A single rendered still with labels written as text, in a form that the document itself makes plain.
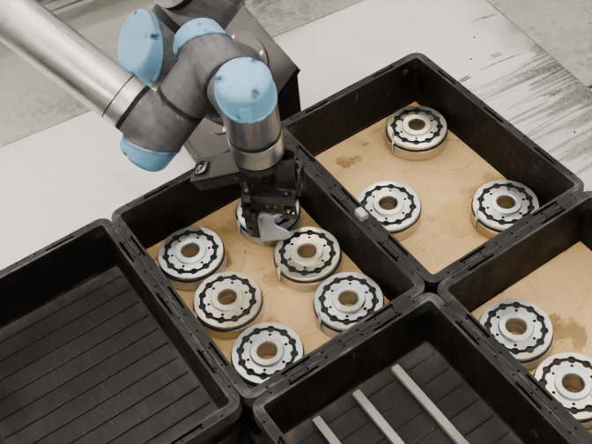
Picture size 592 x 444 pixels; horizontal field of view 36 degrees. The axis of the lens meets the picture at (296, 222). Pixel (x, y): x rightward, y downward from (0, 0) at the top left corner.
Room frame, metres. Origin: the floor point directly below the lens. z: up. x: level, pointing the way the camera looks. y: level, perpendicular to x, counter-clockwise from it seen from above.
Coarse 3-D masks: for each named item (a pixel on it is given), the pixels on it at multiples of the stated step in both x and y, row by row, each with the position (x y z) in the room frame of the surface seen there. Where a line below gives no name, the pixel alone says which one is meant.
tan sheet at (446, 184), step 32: (384, 128) 1.14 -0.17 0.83; (320, 160) 1.08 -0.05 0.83; (352, 160) 1.07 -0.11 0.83; (384, 160) 1.06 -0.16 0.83; (448, 160) 1.04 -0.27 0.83; (480, 160) 1.04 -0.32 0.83; (352, 192) 1.00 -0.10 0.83; (416, 192) 0.98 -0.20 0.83; (448, 192) 0.98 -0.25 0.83; (448, 224) 0.91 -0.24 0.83; (416, 256) 0.85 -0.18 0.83; (448, 256) 0.85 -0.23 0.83
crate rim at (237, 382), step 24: (192, 168) 1.00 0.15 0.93; (312, 168) 0.97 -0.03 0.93; (336, 192) 0.92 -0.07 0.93; (120, 216) 0.92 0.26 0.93; (384, 240) 0.81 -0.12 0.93; (144, 264) 0.82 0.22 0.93; (168, 288) 0.79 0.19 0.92; (384, 312) 0.69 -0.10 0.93; (336, 336) 0.67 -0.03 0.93; (216, 360) 0.65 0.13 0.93; (312, 360) 0.63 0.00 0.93; (240, 384) 0.61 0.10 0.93; (264, 384) 0.61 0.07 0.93
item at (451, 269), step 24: (384, 72) 1.17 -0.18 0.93; (336, 96) 1.13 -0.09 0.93; (288, 120) 1.08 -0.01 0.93; (504, 120) 1.02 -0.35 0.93; (528, 144) 0.97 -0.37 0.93; (552, 168) 0.92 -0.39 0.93; (576, 192) 0.86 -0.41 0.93; (528, 216) 0.83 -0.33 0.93; (504, 240) 0.79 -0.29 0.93; (408, 264) 0.77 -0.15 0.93; (456, 264) 0.76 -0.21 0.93; (432, 288) 0.73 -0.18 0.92
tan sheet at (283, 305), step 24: (216, 216) 0.99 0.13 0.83; (240, 240) 0.93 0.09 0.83; (240, 264) 0.88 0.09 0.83; (264, 264) 0.87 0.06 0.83; (264, 288) 0.83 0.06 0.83; (288, 288) 0.82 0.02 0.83; (192, 312) 0.80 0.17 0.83; (264, 312) 0.79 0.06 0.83; (288, 312) 0.78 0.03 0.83; (312, 312) 0.78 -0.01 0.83; (312, 336) 0.73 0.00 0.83
